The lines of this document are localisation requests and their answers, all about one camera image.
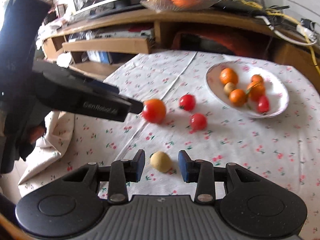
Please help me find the mandarin orange large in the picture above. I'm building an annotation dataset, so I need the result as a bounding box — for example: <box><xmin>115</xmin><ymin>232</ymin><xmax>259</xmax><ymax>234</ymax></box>
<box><xmin>219</xmin><ymin>68</ymin><xmax>239</xmax><ymax>85</ymax></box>

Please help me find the glass fruit dish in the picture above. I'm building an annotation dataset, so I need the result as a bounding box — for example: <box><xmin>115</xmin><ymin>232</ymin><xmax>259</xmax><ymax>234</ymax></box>
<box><xmin>140</xmin><ymin>0</ymin><xmax>219</xmax><ymax>12</ymax></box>

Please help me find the cherry print tablecloth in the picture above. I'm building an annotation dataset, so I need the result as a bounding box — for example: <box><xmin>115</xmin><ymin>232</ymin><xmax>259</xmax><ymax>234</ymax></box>
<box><xmin>18</xmin><ymin>51</ymin><xmax>319</xmax><ymax>239</ymax></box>

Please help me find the mandarin orange with leaf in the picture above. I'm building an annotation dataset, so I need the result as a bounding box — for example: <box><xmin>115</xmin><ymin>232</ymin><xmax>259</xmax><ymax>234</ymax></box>
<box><xmin>246</xmin><ymin>82</ymin><xmax>266</xmax><ymax>102</ymax></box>

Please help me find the red cherry tomato round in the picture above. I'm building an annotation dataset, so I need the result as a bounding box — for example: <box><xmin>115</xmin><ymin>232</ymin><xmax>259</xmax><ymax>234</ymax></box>
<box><xmin>190</xmin><ymin>113</ymin><xmax>207</xmax><ymax>131</ymax></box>

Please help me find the large red tomato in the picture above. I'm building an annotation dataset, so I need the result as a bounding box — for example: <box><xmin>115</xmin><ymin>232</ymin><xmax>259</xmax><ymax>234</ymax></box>
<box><xmin>142</xmin><ymin>99</ymin><xmax>167</xmax><ymax>124</ymax></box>

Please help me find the small red cherry tomato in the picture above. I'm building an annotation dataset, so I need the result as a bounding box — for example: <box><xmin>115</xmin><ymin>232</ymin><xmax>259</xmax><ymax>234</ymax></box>
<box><xmin>257</xmin><ymin>95</ymin><xmax>270</xmax><ymax>114</ymax></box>

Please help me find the small brown kiwi fruit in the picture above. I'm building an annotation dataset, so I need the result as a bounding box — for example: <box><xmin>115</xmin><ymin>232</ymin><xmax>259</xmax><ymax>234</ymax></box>
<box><xmin>223</xmin><ymin>82</ymin><xmax>236</xmax><ymax>97</ymax></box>

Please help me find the white power strip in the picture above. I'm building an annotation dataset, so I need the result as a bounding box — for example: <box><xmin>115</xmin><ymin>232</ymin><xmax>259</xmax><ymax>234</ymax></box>
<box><xmin>296</xmin><ymin>24</ymin><xmax>317</xmax><ymax>42</ymax></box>

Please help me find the wooden tv cabinet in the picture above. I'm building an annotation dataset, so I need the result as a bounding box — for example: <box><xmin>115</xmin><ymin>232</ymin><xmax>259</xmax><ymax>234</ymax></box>
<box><xmin>42</xmin><ymin>9</ymin><xmax>319</xmax><ymax>89</ymax></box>

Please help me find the small yellow potato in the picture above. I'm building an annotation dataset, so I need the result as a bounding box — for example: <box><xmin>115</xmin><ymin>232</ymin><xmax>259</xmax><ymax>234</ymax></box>
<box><xmin>150</xmin><ymin>151</ymin><xmax>172</xmax><ymax>173</ymax></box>

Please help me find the small mandarin orange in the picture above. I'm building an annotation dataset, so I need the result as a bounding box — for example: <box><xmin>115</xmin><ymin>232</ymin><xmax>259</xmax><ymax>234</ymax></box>
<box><xmin>229</xmin><ymin>89</ymin><xmax>247</xmax><ymax>107</ymax></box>

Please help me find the mandarin orange with stem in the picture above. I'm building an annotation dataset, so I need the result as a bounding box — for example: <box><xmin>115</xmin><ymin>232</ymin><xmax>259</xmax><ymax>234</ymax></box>
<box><xmin>251</xmin><ymin>74</ymin><xmax>264</xmax><ymax>83</ymax></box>

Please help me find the white thick cable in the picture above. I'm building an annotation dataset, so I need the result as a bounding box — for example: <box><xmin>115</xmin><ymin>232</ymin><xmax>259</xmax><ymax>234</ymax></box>
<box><xmin>254</xmin><ymin>15</ymin><xmax>318</xmax><ymax>47</ymax></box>

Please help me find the white floral ceramic plate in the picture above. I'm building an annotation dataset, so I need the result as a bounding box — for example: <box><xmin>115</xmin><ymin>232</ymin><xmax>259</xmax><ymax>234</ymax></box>
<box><xmin>204</xmin><ymin>61</ymin><xmax>289</xmax><ymax>119</ymax></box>

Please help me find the black wifi router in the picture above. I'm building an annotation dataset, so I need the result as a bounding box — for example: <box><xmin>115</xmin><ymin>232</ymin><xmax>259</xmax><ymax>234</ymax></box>
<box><xmin>212</xmin><ymin>0</ymin><xmax>290</xmax><ymax>17</ymax></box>

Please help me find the black power adapter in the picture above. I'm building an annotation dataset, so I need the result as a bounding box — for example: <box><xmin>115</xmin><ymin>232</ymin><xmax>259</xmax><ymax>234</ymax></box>
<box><xmin>300</xmin><ymin>18</ymin><xmax>315</xmax><ymax>30</ymax></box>

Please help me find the yellow network cable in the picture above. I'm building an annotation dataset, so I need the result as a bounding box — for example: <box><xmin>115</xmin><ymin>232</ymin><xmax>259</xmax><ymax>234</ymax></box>
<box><xmin>224</xmin><ymin>0</ymin><xmax>320</xmax><ymax>74</ymax></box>

